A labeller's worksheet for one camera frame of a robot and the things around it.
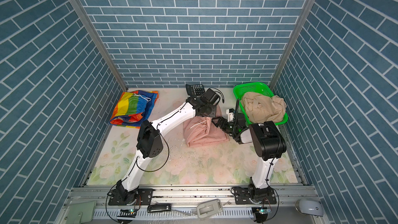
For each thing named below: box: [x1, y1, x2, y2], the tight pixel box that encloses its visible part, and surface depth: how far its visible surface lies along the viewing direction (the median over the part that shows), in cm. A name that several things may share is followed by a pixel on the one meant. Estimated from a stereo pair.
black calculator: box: [185, 84, 206, 96], surface depth 122 cm
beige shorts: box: [240, 91, 288, 124], surface depth 104 cm
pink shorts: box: [182, 105, 230, 148], surface depth 91 cm
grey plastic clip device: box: [196, 198, 223, 220], surface depth 70 cm
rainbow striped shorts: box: [109, 90, 159, 129], surface depth 107 cm
